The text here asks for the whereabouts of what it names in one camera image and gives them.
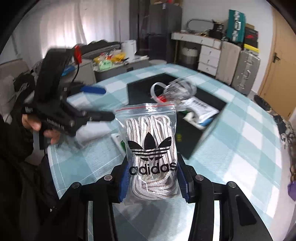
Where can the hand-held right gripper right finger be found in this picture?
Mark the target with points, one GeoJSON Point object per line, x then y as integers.
{"type": "Point", "coordinates": [185, 185]}

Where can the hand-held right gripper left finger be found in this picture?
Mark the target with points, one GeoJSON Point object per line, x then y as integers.
{"type": "Point", "coordinates": [123, 185]}

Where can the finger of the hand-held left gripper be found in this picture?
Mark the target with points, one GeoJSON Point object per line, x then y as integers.
{"type": "Point", "coordinates": [99, 117]}
{"type": "Point", "coordinates": [92, 89]}

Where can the black cardboard box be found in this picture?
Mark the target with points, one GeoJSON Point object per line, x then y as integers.
{"type": "Point", "coordinates": [192, 139]}

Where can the beige laces zip bag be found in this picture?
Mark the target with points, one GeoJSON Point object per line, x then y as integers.
{"type": "Point", "coordinates": [148, 129]}

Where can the red white packet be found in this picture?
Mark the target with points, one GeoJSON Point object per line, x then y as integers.
{"type": "Point", "coordinates": [162, 98]}

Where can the white laces zip bag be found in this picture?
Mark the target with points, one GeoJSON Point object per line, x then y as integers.
{"type": "Point", "coordinates": [201, 107]}

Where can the person's left forearm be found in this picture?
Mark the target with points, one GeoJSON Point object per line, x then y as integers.
{"type": "Point", "coordinates": [18, 173]}

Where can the person's left hand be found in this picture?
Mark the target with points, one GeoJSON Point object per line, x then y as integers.
{"type": "Point", "coordinates": [32, 122]}

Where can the green plastic packet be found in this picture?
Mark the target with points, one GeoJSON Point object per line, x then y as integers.
{"type": "Point", "coordinates": [104, 64]}

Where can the grey low cabinet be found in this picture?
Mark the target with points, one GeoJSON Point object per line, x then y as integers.
{"type": "Point", "coordinates": [115, 71]}

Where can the white packet green print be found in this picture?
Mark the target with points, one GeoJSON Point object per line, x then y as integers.
{"type": "Point", "coordinates": [118, 141]}

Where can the yellow plastic bag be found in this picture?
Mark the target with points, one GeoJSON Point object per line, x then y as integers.
{"type": "Point", "coordinates": [119, 57]}

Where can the beige armchair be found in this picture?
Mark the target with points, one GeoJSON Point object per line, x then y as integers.
{"type": "Point", "coordinates": [11, 76]}

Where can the black cloth pile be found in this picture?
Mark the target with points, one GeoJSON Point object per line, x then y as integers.
{"type": "Point", "coordinates": [101, 47]}

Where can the white cylindrical appliance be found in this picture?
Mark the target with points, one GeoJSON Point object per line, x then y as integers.
{"type": "Point", "coordinates": [129, 49]}

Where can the white curtain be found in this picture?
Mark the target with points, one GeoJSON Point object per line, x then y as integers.
{"type": "Point", "coordinates": [69, 23]}

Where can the white round bowl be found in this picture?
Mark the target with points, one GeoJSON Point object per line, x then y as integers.
{"type": "Point", "coordinates": [157, 62]}

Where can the dark grey refrigerator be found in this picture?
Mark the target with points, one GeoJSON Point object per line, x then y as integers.
{"type": "Point", "coordinates": [157, 34]}

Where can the wicker basket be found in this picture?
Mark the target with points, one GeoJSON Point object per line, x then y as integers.
{"type": "Point", "coordinates": [189, 55]}

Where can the purple bag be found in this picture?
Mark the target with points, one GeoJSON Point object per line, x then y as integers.
{"type": "Point", "coordinates": [292, 192]}

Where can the row of floor shoes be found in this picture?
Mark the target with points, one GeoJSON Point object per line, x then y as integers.
{"type": "Point", "coordinates": [288, 139]}

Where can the white desk with drawers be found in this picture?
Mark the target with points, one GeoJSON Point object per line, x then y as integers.
{"type": "Point", "coordinates": [208, 58]}

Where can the silver suitcase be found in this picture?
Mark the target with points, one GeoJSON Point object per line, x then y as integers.
{"type": "Point", "coordinates": [246, 71]}

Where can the beige suitcase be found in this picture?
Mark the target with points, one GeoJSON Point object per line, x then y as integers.
{"type": "Point", "coordinates": [229, 63]}

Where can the black printed bag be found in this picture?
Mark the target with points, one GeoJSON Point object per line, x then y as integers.
{"type": "Point", "coordinates": [217, 30]}

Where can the wooden door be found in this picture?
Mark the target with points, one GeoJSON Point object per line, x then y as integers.
{"type": "Point", "coordinates": [282, 81]}

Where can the black yellow shoe box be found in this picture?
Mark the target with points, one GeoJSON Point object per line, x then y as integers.
{"type": "Point", "coordinates": [251, 49]}

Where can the green suitcase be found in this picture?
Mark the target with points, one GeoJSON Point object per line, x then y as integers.
{"type": "Point", "coordinates": [235, 25]}

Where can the black red shoe box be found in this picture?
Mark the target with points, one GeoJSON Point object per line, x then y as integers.
{"type": "Point", "coordinates": [251, 34]}

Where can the brown cardboard shoe box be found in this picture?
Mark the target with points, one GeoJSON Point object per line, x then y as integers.
{"type": "Point", "coordinates": [248, 26]}

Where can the white oval frame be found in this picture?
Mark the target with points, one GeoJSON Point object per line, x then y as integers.
{"type": "Point", "coordinates": [192, 21]}

